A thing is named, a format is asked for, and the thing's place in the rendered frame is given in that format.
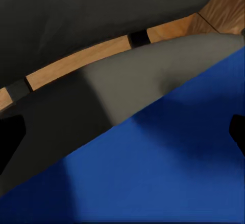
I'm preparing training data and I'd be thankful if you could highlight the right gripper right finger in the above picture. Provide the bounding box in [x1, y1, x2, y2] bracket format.
[229, 114, 245, 156]

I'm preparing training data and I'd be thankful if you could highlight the swivel chair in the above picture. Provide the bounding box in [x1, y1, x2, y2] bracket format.
[0, 0, 245, 197]

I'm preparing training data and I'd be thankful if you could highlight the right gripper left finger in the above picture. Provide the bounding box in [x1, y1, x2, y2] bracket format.
[0, 115, 27, 175]

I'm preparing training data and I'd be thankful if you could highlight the folder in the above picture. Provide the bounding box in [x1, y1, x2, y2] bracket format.
[0, 47, 245, 224]

